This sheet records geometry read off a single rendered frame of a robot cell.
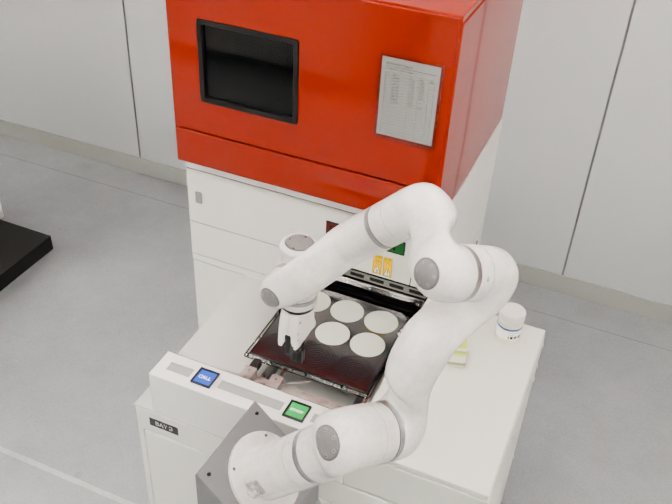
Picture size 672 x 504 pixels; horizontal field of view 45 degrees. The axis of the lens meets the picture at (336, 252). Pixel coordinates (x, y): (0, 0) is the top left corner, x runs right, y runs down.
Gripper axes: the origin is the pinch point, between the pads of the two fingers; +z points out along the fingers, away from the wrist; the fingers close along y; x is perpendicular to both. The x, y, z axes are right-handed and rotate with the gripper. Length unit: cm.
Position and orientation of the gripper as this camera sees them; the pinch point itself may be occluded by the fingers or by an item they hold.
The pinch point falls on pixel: (296, 353)
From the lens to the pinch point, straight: 191.1
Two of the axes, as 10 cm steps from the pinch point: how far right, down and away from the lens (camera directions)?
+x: 9.2, 2.7, -3.0
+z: -0.4, 8.1, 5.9
